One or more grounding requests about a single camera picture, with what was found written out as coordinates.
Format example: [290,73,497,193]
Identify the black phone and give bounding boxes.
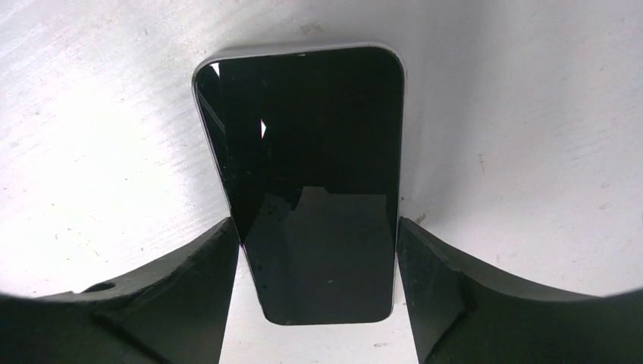
[193,45,404,325]

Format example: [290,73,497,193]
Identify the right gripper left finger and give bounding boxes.
[1,218,239,363]

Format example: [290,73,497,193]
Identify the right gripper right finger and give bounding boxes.
[397,218,642,363]

